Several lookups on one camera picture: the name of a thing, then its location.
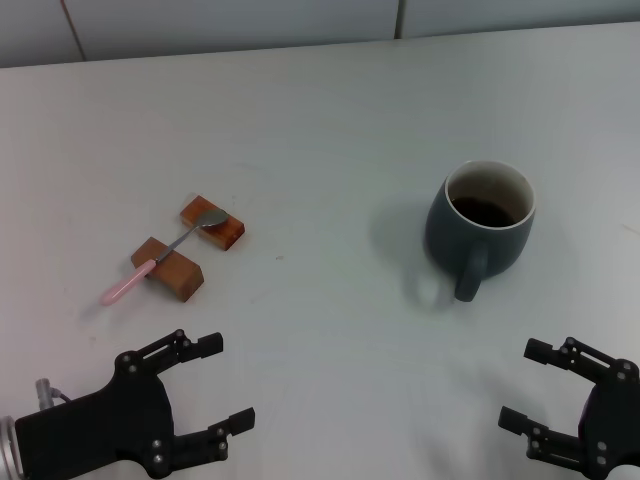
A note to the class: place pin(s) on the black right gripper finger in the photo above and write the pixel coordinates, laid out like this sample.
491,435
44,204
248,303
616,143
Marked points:
545,435
575,357

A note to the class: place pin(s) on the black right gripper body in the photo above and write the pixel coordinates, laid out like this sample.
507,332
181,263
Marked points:
612,425

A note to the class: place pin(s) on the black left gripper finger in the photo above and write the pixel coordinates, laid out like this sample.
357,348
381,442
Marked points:
200,445
170,347

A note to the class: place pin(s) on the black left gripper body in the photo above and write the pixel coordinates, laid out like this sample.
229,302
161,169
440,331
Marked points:
100,425

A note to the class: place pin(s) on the grey ceramic mug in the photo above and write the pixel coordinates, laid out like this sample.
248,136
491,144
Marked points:
450,240

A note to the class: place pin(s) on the notched wooden block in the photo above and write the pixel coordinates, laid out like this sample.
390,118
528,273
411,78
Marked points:
180,277

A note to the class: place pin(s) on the flat wooden block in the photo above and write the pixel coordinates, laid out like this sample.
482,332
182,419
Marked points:
230,235

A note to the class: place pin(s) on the dark coffee liquid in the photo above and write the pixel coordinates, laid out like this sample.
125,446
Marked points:
485,212

